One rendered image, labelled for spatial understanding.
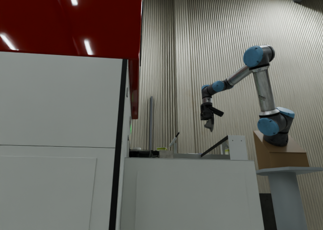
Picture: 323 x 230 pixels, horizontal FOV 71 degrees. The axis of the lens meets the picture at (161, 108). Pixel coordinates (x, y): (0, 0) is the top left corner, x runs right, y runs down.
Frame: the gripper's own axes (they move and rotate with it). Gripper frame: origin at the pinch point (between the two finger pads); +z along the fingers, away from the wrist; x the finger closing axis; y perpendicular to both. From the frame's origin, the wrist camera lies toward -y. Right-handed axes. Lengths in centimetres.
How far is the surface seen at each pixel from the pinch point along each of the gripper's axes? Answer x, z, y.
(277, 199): 14, 46, -31
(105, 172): 66, 38, 64
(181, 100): -266, -143, -32
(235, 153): 40.0, 24.3, 2.5
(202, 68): -282, -234, -84
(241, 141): 40.0, 17.9, -1.4
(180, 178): 46, 38, 32
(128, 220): 46, 55, 55
